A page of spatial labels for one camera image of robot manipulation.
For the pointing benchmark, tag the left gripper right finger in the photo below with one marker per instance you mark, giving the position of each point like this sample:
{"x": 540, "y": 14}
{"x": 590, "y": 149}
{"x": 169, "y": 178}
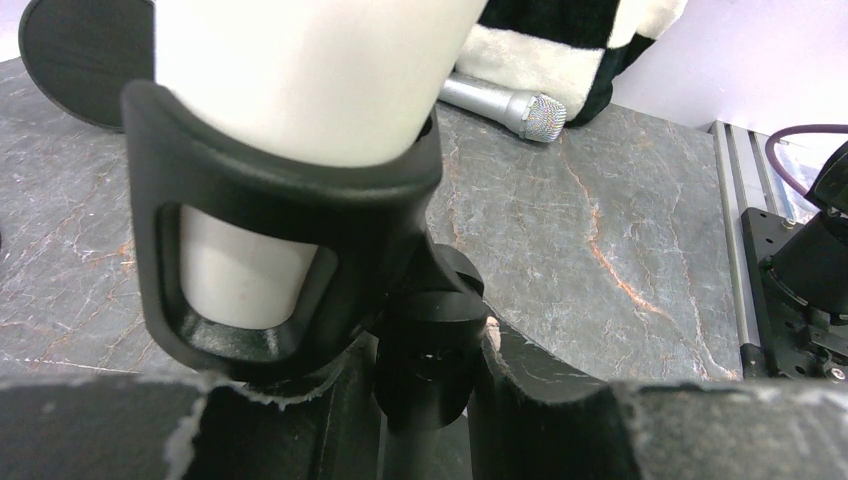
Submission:
{"x": 533, "y": 416}

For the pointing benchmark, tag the black mic stand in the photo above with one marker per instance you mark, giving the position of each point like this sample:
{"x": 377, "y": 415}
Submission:
{"x": 80, "y": 54}

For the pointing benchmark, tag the grey tube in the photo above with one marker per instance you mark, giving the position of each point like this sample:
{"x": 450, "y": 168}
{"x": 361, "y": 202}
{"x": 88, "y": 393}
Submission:
{"x": 531, "y": 115}

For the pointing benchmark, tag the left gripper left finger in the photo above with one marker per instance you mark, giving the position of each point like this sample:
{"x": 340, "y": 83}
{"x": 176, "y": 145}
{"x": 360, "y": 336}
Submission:
{"x": 193, "y": 426}

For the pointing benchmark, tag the black mic stand ring holder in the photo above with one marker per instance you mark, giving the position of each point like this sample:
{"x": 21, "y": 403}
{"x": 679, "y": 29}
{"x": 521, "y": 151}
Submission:
{"x": 376, "y": 268}

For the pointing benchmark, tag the white tube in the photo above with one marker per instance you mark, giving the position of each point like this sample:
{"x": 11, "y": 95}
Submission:
{"x": 332, "y": 83}

